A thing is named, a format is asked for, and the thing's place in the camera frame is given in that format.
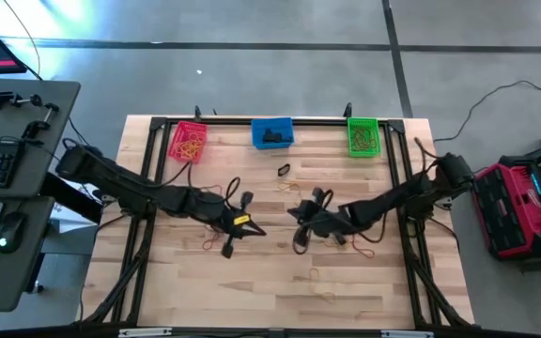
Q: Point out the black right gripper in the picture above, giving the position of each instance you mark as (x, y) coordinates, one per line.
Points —
(327, 220)

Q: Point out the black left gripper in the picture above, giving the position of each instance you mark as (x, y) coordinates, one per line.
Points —
(240, 219)

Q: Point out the wide black rubber band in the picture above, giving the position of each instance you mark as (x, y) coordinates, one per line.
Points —
(277, 137)
(268, 138)
(279, 171)

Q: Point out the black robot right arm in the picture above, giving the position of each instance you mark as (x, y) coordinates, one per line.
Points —
(392, 202)

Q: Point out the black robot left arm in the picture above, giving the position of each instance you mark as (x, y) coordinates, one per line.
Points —
(111, 176)

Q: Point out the blue plastic basket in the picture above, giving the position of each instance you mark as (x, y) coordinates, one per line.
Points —
(258, 127)

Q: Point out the green plastic basket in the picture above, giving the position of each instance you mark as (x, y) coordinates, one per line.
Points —
(352, 123)

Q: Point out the red plastic basket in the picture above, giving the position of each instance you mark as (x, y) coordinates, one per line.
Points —
(202, 129)

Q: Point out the black table clamp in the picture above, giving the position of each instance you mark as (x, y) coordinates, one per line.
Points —
(348, 110)
(197, 112)

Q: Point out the white paper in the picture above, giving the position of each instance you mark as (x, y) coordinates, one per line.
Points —
(71, 220)

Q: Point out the red black tool case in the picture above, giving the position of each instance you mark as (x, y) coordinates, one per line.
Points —
(510, 211)

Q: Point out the grey desk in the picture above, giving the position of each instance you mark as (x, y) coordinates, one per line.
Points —
(40, 94)
(21, 281)

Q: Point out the black desk clamp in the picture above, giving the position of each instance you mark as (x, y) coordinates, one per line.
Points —
(35, 127)
(3, 99)

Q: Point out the black computer mouse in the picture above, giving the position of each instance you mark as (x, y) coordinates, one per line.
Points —
(10, 232)

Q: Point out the black aluminium rig frame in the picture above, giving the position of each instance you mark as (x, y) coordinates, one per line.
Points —
(228, 121)

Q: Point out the silver edge bracket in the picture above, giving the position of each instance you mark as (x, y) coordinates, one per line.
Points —
(406, 334)
(143, 332)

